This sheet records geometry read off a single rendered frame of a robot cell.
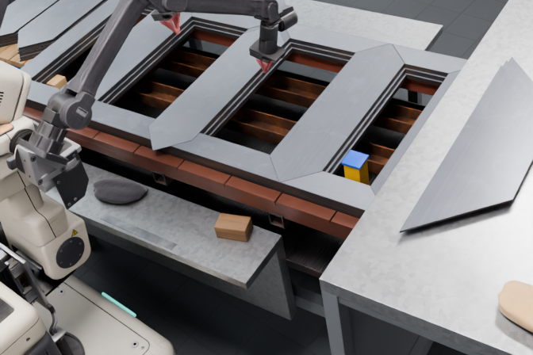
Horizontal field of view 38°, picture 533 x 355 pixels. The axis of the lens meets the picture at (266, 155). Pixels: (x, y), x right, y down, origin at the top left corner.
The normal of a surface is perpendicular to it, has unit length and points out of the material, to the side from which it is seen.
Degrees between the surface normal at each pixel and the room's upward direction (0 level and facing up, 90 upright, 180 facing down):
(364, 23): 0
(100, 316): 0
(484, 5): 0
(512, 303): 14
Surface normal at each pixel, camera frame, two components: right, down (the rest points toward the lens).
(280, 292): -0.53, 0.62
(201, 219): -0.15, -0.73
